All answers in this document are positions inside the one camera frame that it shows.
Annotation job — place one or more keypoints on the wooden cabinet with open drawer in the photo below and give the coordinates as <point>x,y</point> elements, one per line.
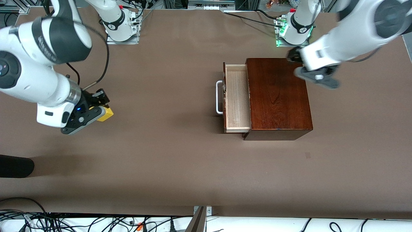
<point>161,145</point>

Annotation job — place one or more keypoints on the white power strip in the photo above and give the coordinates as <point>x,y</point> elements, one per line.
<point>212,4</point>

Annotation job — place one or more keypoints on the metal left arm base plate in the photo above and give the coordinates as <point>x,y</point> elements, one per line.
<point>302,45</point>

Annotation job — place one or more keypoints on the grey aluminium post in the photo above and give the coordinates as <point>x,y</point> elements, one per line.
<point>198,222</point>

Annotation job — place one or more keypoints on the yellow block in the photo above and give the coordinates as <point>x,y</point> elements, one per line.
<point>107,113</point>

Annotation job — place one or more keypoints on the dark brown wooden cabinet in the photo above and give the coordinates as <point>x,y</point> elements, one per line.
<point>276,96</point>

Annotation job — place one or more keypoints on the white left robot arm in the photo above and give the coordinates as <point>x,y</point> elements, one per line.
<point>347,42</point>

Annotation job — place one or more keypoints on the black ribbed cylinder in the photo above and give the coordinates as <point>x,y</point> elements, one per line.
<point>16,166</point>

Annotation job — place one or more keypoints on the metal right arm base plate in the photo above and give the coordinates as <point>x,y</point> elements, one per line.
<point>122,42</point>

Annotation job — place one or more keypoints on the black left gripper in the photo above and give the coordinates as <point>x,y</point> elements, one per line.
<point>293,55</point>

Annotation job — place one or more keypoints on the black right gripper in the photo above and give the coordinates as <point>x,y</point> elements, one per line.
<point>87,100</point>

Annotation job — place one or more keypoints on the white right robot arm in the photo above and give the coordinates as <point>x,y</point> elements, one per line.
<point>32,80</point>

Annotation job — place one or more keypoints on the aluminium frame profile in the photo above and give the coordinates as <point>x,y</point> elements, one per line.
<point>16,8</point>

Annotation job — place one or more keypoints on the small metal corner bracket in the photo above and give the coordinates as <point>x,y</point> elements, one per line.
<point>209,211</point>

